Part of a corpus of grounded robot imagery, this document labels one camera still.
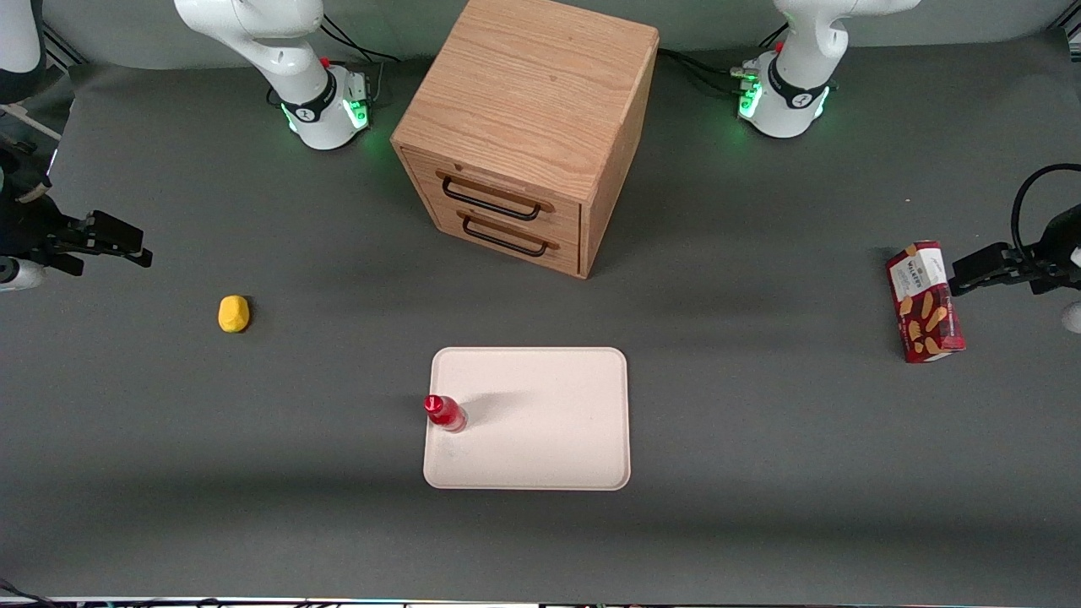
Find black floor cable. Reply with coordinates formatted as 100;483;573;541
0;578;60;608

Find wooden drawer cabinet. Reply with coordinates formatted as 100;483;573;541
390;0;660;280

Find black looped gripper cable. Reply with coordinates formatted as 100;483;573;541
1011;163;1081;271

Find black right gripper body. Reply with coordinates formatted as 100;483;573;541
0;152;87;277

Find beige plastic tray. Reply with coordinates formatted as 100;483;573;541
422;346;633;491

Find black right arm base cables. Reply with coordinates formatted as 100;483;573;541
319;15;405;64

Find black arm base cables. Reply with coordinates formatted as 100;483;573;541
657;24;788;95
319;15;405;64

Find red cookie box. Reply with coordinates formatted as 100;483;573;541
885;241;967;364

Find black left arm base cables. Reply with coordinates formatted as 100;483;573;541
657;24;788;95

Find red coke bottle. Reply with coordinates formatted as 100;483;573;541
423;394;468;434

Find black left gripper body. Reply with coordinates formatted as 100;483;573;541
1012;205;1081;296

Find aluminium frame rail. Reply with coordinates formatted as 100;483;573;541
41;21;87;70

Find black drawer handle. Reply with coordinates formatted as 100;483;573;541
457;211;560;258
436;171;556;222

